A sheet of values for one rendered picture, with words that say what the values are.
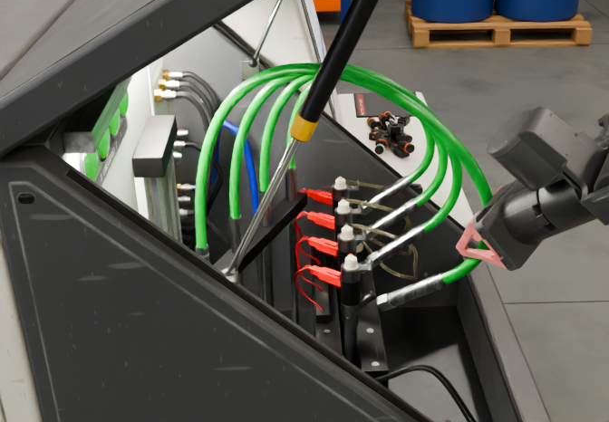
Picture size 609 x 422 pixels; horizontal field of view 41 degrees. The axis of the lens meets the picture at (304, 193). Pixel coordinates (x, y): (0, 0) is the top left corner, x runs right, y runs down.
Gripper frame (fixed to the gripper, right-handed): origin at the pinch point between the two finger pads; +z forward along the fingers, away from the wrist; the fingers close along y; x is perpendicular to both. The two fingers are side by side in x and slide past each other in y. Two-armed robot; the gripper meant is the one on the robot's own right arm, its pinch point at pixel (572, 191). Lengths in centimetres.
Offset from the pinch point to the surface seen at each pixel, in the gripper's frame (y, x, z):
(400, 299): 7.6, 17.1, 20.0
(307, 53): 35.3, -24.7, 24.1
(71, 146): 47, 41, 19
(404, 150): 5, -58, 37
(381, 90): 28.8, 16.7, 3.4
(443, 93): -52, -364, 119
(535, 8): -68, -477, 67
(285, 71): 37.4, 15.5, 10.9
